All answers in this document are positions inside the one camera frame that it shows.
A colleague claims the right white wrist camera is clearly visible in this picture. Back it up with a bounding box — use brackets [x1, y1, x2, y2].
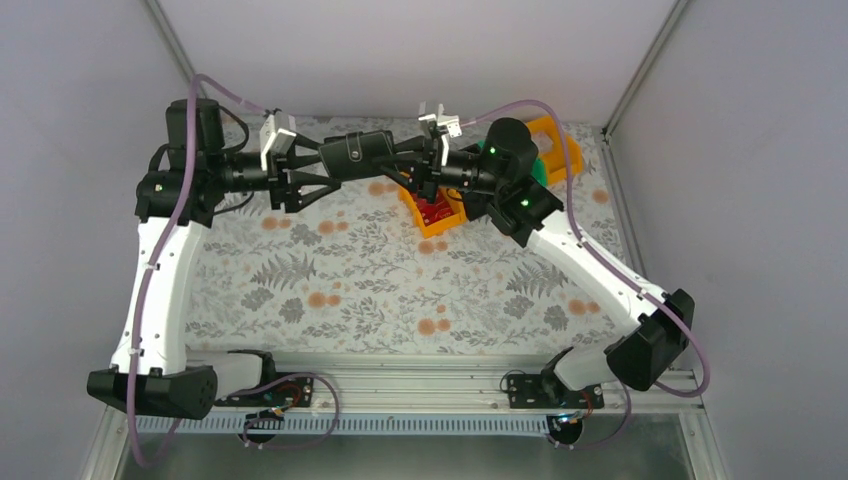
[417, 101, 462, 139]

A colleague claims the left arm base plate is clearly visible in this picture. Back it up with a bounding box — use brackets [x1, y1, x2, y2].
[214, 378, 314, 409]

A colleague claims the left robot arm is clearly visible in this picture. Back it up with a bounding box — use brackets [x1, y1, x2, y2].
[86, 99, 339, 420]

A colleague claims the near orange bin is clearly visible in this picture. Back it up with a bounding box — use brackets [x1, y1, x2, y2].
[398, 188, 468, 239]

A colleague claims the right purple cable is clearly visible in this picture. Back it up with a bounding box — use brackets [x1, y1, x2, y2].
[460, 99, 711, 453]

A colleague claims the far orange bin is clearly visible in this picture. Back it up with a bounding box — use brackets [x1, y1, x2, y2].
[525, 116, 584, 186]

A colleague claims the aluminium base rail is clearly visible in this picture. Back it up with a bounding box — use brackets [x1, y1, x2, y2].
[272, 351, 705, 416]

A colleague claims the red VIP cards stack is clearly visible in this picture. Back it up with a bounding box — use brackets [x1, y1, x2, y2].
[414, 191, 456, 226]

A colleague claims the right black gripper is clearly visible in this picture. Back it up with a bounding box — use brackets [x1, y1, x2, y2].
[370, 135, 504, 205]

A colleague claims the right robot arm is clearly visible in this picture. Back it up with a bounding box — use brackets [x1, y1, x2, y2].
[373, 118, 695, 407]

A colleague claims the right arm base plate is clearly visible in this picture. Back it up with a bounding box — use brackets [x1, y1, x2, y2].
[499, 372, 605, 409]

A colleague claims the green bin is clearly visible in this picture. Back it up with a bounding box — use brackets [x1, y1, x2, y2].
[476, 140, 547, 189]

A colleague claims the orange bin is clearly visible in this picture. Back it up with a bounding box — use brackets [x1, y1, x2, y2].
[525, 116, 584, 186]
[398, 188, 468, 239]

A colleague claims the black bin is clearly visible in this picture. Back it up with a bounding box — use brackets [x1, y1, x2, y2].
[460, 192, 493, 222]

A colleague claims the black leather card holder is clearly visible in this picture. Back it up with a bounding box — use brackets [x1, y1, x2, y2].
[318, 130, 394, 182]

